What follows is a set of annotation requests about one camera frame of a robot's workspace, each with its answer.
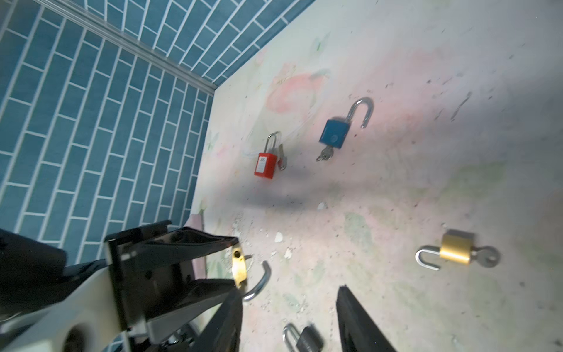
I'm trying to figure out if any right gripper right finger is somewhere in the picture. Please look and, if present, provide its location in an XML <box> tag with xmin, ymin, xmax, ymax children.
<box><xmin>336</xmin><ymin>286</ymin><xmax>396</xmax><ymax>352</ymax></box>

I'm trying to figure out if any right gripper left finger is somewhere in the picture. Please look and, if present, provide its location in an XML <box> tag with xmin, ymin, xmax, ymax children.
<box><xmin>191</xmin><ymin>288</ymin><xmax>243</xmax><ymax>351</ymax></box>

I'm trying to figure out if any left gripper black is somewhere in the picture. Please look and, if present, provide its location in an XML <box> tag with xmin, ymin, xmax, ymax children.
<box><xmin>104</xmin><ymin>220</ymin><xmax>239</xmax><ymax>346</ymax></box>

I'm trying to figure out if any large brass padlock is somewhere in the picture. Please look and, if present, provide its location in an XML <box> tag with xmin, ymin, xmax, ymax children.
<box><xmin>232</xmin><ymin>245</ymin><xmax>272</xmax><ymax>302</ymax></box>

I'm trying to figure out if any red padlock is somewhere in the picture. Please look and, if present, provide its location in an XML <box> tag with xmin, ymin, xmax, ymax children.
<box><xmin>254</xmin><ymin>131</ymin><xmax>287</xmax><ymax>179</ymax></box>

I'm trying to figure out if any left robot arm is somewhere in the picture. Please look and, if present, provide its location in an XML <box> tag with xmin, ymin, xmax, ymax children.
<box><xmin>1</xmin><ymin>221</ymin><xmax>253</xmax><ymax>351</ymax></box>

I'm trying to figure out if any black padlock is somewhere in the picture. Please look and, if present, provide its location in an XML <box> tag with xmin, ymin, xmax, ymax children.
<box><xmin>282</xmin><ymin>323</ymin><xmax>324</xmax><ymax>352</ymax></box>

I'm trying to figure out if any small brass padlock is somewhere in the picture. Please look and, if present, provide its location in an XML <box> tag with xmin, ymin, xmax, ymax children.
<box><xmin>414</xmin><ymin>229</ymin><xmax>501</xmax><ymax>271</ymax></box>

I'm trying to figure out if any blue padlock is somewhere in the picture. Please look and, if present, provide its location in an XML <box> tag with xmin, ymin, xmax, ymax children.
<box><xmin>316</xmin><ymin>97</ymin><xmax>375</xmax><ymax>161</ymax></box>

